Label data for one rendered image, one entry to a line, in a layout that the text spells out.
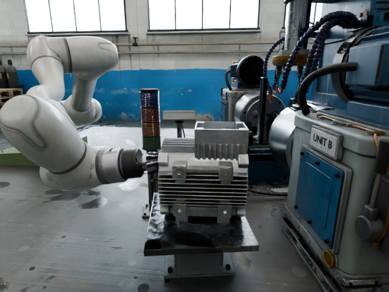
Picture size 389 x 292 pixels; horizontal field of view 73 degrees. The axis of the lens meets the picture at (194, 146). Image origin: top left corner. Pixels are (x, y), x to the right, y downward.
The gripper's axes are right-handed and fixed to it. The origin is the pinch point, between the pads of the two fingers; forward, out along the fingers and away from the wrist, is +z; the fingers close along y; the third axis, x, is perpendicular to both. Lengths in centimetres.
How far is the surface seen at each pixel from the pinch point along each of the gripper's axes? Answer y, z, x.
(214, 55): 618, 19, -57
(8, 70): 596, -497, -93
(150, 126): 16.5, -16.4, -5.9
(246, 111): 76, 20, 3
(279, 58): 51, 32, -21
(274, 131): 28.7, 23.1, 3.4
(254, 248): -13.9, 8.4, 17.2
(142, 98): 16.8, -17.4, -14.7
